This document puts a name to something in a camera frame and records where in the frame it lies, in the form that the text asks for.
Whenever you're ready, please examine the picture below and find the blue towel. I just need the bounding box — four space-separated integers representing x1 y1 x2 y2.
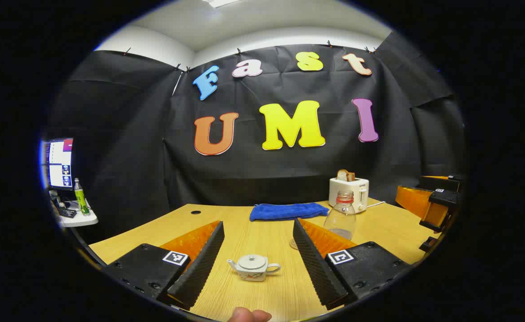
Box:
249 202 330 222

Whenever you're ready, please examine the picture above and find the black backdrop cloth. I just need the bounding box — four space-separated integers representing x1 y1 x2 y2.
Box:
47 31 466 244

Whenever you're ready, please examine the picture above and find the white toaster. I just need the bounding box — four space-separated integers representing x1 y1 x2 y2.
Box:
329 177 369 213

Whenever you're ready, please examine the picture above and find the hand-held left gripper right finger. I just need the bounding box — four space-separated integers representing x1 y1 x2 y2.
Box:
292 218 414 310

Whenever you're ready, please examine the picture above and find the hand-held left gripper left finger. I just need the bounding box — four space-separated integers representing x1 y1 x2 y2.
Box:
105 220 226 310

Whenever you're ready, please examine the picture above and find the green drink bottle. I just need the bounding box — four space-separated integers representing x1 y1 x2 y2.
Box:
73 178 90 216

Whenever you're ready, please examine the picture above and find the computer monitor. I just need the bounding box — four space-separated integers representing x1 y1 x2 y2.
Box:
43 138 74 191

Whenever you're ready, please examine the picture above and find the white ceramic teacup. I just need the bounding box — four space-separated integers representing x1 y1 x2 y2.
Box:
226 254 282 282

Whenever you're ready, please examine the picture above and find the clear plastic water bottle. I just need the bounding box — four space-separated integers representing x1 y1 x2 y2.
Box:
324 191 357 241

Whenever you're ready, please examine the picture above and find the white side table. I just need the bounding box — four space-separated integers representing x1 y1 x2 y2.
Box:
50 199 98 228

